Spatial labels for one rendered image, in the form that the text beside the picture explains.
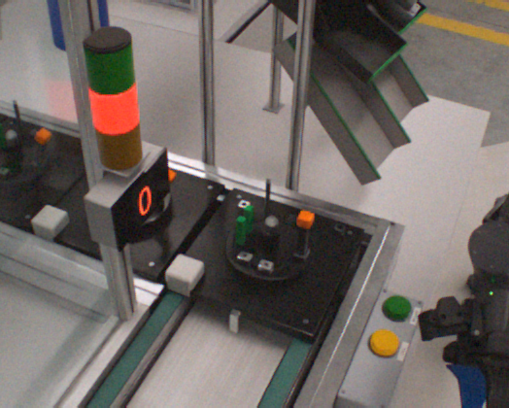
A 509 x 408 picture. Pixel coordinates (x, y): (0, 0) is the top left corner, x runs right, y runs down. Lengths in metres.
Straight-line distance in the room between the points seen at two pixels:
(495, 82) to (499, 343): 2.91
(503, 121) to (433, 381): 2.30
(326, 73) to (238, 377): 0.55
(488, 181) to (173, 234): 0.69
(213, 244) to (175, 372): 0.22
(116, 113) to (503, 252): 0.43
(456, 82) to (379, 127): 2.24
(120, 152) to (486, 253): 0.41
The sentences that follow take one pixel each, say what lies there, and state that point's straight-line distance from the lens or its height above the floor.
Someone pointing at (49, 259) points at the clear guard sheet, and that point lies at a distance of 0.79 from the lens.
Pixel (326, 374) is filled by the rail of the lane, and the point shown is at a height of 0.95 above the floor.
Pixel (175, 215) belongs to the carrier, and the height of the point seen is 0.97.
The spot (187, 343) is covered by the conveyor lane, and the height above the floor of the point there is 0.92.
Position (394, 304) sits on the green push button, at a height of 0.97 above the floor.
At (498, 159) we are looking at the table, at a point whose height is 0.86.
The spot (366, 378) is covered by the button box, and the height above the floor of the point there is 0.96.
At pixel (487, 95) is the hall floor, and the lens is 3.44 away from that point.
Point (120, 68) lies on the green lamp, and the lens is 0.70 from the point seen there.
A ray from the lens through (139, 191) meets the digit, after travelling 0.80.
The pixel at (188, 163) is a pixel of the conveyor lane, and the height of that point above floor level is 0.96.
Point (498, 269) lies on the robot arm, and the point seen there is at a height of 1.25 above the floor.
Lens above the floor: 1.75
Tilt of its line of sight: 42 degrees down
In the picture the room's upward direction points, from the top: 2 degrees clockwise
